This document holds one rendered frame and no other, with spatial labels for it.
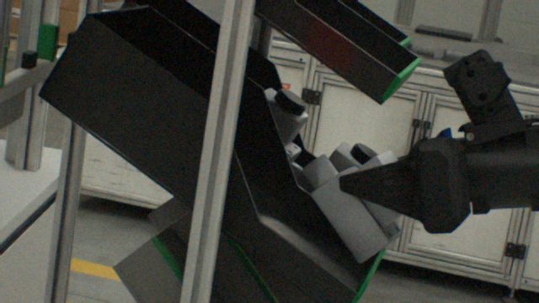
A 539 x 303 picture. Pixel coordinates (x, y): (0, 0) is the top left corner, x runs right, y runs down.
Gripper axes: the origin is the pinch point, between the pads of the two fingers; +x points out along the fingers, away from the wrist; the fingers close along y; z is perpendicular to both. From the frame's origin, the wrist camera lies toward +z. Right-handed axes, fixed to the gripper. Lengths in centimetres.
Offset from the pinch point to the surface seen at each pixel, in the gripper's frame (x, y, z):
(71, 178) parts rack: 37.4, -17.6, 0.2
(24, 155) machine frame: 106, -117, -3
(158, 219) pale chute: 23.6, -8.1, -3.2
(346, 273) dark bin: 5.3, -3.2, -7.8
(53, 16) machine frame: 95, -116, 24
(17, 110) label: 30.2, 2.0, 7.6
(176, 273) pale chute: 15.7, 5.9, -5.6
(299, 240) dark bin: 8.7, -2.4, -4.8
